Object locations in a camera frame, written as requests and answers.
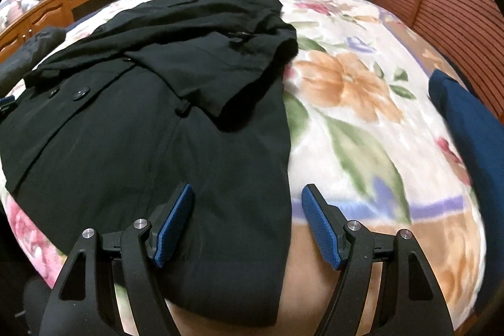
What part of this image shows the navy blue garment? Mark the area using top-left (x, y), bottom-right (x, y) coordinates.
top-left (429, 70), bottom-right (503, 302)

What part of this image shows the black coat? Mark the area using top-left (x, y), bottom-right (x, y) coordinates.
top-left (1, 0), bottom-right (298, 327)

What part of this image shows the folded dark grey garment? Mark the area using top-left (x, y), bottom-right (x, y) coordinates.
top-left (0, 26), bottom-right (67, 98)

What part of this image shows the wooden louvered wardrobe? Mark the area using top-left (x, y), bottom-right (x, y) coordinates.
top-left (372, 0), bottom-right (503, 118)

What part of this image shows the floral bed blanket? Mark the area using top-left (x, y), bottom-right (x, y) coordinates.
top-left (0, 0), bottom-right (487, 336)

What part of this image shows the wooden desk cabinet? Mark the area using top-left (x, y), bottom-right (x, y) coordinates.
top-left (1, 0), bottom-right (117, 60)

